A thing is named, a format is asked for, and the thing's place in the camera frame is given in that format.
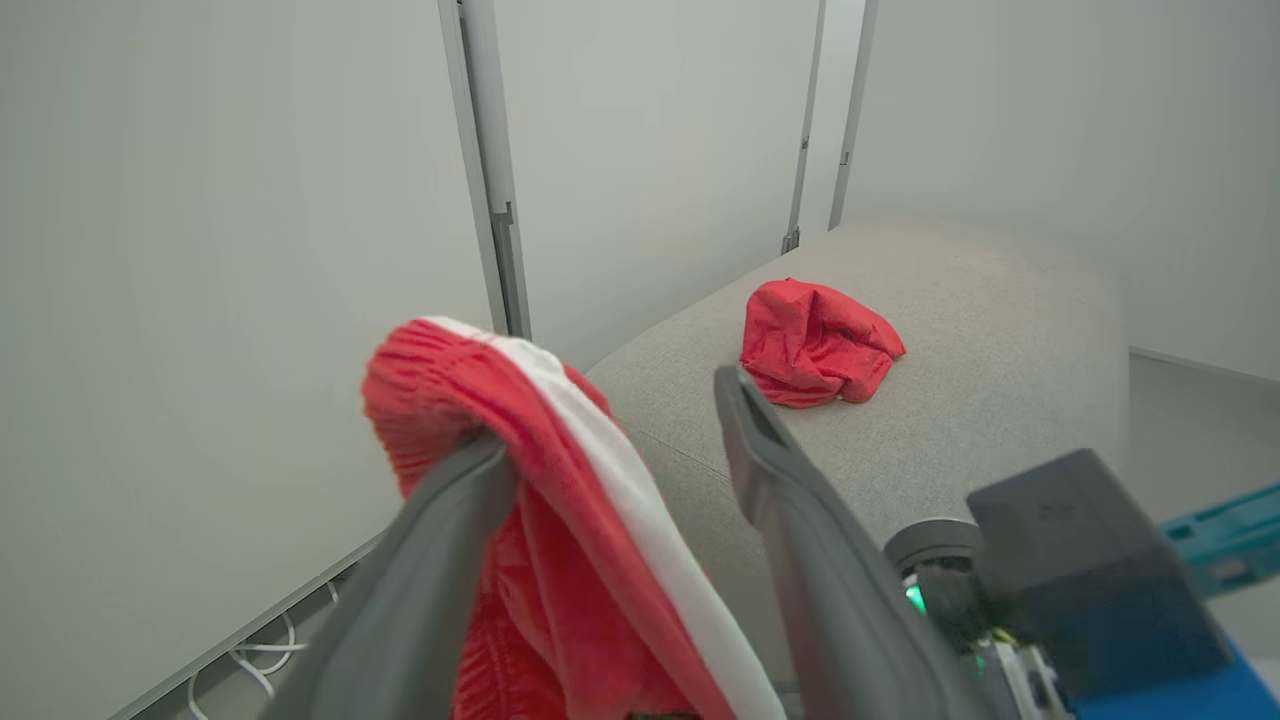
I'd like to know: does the thin grey frame post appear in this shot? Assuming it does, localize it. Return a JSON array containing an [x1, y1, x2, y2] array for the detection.
[[828, 0, 881, 231], [780, 0, 829, 256]]

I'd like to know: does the grey partition joint rail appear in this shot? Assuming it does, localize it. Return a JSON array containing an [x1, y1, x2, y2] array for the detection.
[[438, 0, 533, 341]]

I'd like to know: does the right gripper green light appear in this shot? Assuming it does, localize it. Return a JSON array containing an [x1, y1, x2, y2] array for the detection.
[[885, 517, 1077, 720]]

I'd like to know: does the blue flat object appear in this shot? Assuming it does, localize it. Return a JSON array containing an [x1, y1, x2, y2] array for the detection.
[[1075, 640, 1280, 720]]

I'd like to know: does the red garment with white stripe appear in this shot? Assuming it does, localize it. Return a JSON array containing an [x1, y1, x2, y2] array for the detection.
[[362, 316, 786, 720]]

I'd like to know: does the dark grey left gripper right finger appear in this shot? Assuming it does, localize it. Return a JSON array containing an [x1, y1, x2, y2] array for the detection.
[[712, 363, 993, 720]]

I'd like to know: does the grey fabric sofa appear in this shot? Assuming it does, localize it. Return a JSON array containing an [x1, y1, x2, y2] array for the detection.
[[585, 215, 1131, 691]]

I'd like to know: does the plain red garment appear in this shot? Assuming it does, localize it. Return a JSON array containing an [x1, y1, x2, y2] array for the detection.
[[740, 278, 907, 409]]

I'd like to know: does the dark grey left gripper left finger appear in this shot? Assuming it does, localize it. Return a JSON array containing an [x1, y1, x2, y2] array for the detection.
[[262, 430, 521, 720]]

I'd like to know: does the coiled white cable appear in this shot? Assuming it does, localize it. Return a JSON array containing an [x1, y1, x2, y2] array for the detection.
[[185, 580, 341, 720]]

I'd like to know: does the teal slotted panel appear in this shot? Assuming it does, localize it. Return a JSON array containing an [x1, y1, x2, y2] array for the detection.
[[1160, 483, 1280, 601]]

